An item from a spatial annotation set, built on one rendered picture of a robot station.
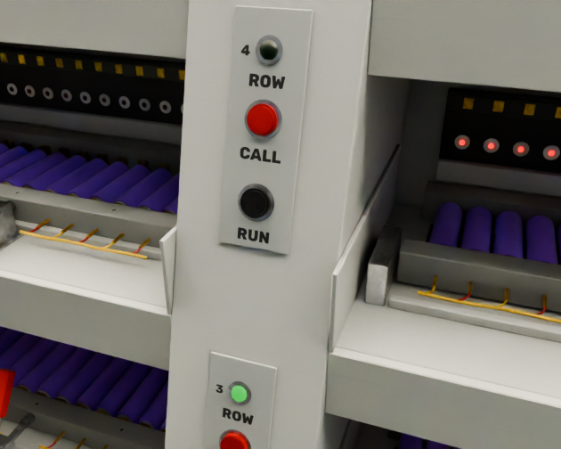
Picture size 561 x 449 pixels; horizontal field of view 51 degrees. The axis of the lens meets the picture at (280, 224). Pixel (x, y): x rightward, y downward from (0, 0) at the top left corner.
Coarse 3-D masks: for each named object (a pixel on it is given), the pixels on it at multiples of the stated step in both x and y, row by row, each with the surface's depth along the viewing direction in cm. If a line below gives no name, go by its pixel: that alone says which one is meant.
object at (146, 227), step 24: (0, 192) 43; (24, 192) 43; (48, 192) 43; (24, 216) 43; (48, 216) 42; (72, 216) 41; (96, 216) 40; (120, 216) 40; (144, 216) 40; (168, 216) 40; (120, 240) 41; (144, 240) 40
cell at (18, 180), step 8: (56, 152) 51; (40, 160) 49; (48, 160) 50; (56, 160) 50; (64, 160) 51; (24, 168) 48; (32, 168) 48; (40, 168) 48; (48, 168) 49; (16, 176) 47; (24, 176) 47; (32, 176) 47; (16, 184) 46
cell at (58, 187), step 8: (96, 160) 49; (80, 168) 48; (88, 168) 48; (96, 168) 49; (64, 176) 47; (72, 176) 47; (80, 176) 47; (88, 176) 48; (56, 184) 45; (64, 184) 46; (72, 184) 46; (56, 192) 45; (64, 192) 45
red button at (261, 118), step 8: (256, 104) 30; (264, 104) 29; (248, 112) 30; (256, 112) 29; (264, 112) 29; (272, 112) 29; (248, 120) 30; (256, 120) 30; (264, 120) 29; (272, 120) 29; (256, 128) 30; (264, 128) 30; (272, 128) 29
